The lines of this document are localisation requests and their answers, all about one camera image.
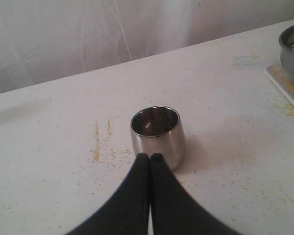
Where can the stainless steel cup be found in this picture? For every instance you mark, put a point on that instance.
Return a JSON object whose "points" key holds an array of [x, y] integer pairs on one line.
{"points": [[158, 129]]}

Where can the white backdrop curtain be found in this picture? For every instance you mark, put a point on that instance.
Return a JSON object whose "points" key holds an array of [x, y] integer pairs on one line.
{"points": [[44, 40]]}

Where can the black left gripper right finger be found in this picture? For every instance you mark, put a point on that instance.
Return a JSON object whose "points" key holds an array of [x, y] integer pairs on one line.
{"points": [[174, 211]]}

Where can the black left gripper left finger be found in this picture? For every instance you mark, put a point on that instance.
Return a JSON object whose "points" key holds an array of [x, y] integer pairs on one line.
{"points": [[126, 212]]}

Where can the yellow grain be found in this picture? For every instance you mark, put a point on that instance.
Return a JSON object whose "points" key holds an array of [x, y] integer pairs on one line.
{"points": [[282, 74]]}

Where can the white square plastic tray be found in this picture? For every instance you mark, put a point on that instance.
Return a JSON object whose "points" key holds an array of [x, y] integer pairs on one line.
{"points": [[282, 80]]}

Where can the round stainless steel sieve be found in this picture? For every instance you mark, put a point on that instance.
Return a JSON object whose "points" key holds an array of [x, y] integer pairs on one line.
{"points": [[286, 42]]}

